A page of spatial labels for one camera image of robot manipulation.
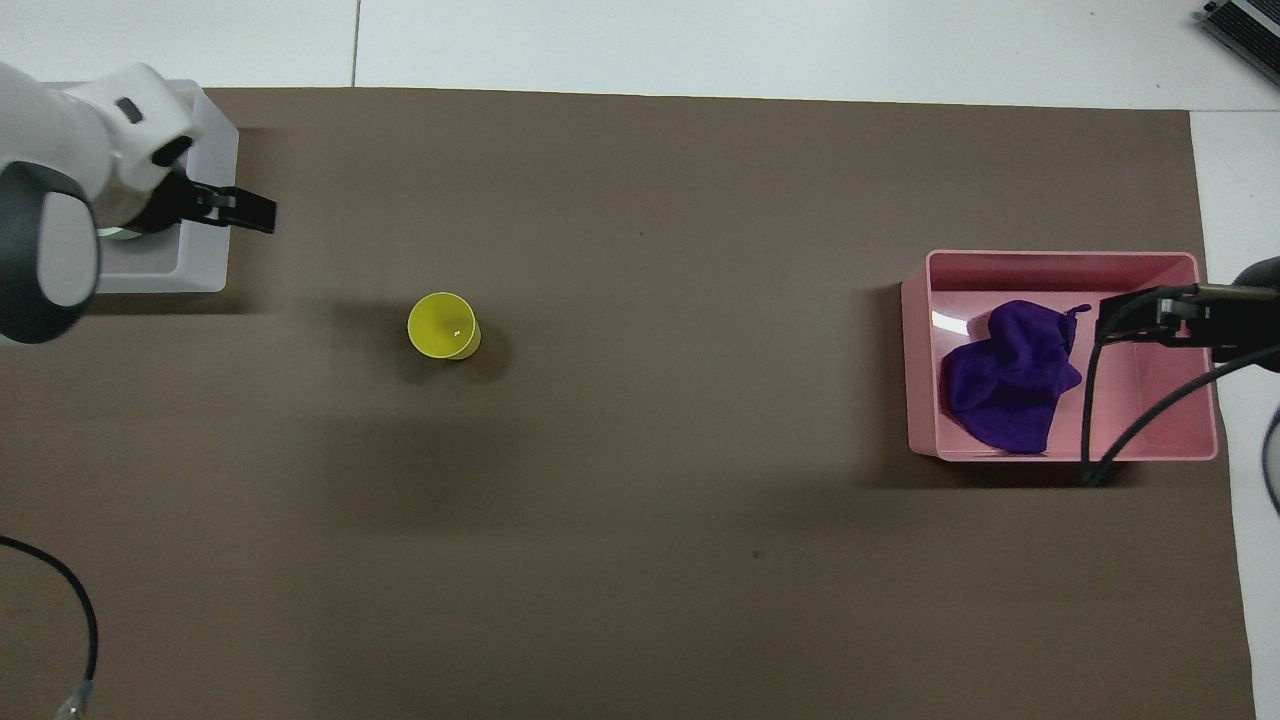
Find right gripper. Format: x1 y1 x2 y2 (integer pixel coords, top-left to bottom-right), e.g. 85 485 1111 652
1205 256 1280 364

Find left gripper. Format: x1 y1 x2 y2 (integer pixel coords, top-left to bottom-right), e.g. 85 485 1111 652
130 165 217 236

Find pink plastic box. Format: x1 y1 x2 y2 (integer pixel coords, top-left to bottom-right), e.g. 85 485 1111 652
901 250 1220 463

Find white plastic bin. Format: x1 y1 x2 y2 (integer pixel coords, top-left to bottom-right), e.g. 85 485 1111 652
44 80 241 295

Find purple cloth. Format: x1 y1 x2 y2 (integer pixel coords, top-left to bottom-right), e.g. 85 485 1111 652
940 299 1092 455

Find yellow plastic cup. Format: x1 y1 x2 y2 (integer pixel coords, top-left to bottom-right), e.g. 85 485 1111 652
407 292 483 362

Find grey metal device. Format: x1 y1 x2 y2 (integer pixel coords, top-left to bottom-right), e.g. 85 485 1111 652
1194 0 1280 60

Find black cable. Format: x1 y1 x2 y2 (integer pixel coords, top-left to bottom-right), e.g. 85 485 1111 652
0 535 100 720
1261 404 1280 517
1080 285 1280 488

